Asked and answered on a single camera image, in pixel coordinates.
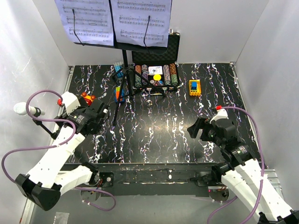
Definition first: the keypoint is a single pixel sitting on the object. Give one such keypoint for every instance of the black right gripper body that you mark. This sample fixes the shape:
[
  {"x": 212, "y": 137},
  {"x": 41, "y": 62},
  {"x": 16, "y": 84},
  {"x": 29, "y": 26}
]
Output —
[{"x": 212, "y": 134}]

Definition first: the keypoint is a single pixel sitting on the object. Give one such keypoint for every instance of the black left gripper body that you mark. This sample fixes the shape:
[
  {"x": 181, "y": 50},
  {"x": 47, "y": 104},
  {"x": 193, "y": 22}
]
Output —
[{"x": 83, "y": 109}]

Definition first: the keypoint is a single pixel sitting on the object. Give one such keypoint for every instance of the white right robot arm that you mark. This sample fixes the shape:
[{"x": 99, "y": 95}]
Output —
[{"x": 242, "y": 174}]

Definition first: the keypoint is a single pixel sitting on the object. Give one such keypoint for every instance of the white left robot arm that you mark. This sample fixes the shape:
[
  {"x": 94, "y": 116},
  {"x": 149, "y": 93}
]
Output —
[{"x": 43, "y": 184}]

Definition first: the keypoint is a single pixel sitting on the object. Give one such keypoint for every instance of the red toy bus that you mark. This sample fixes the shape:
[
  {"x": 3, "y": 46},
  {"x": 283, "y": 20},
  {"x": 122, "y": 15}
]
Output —
[{"x": 88, "y": 98}]

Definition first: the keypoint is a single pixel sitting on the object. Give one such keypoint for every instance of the blue orange toy block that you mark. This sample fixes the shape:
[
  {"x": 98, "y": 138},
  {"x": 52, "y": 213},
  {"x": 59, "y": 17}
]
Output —
[{"x": 116, "y": 94}]

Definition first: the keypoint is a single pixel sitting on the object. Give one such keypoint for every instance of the yellow toy block tray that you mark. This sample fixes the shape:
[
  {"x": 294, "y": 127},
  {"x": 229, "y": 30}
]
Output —
[{"x": 194, "y": 88}]

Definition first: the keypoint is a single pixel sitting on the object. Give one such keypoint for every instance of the light blue toy block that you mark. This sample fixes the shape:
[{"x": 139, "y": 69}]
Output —
[{"x": 118, "y": 69}]

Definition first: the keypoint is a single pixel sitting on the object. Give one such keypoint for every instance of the black music stand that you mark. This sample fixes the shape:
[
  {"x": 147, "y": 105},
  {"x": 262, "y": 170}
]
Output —
[{"x": 127, "y": 69}]

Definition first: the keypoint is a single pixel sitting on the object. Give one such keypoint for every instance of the yellow dealer chip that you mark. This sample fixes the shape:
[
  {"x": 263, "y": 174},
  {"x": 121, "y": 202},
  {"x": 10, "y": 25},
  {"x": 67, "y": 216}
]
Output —
[{"x": 157, "y": 77}]

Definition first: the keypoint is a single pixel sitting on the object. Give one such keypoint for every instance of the black poker chip case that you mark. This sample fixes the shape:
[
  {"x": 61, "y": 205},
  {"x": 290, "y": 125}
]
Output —
[{"x": 170, "y": 80}]

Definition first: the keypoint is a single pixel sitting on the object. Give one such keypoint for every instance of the white playing card deck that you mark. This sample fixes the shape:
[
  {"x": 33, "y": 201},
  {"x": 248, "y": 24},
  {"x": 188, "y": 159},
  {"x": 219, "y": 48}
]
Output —
[{"x": 155, "y": 70}]

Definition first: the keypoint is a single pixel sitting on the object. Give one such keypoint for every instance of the right sheet music page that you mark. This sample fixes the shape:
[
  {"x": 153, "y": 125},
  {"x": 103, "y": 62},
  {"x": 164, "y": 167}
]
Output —
[{"x": 144, "y": 23}]

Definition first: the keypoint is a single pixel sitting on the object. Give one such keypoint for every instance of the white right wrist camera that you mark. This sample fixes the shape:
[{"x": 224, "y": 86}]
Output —
[{"x": 221, "y": 113}]

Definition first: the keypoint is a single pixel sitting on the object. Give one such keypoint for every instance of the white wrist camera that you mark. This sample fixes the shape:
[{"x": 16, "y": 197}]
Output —
[
  {"x": 221, "y": 113},
  {"x": 69, "y": 101}
]

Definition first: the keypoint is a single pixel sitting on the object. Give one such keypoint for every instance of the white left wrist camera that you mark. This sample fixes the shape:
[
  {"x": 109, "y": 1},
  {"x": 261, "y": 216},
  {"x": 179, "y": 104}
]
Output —
[{"x": 69, "y": 101}]

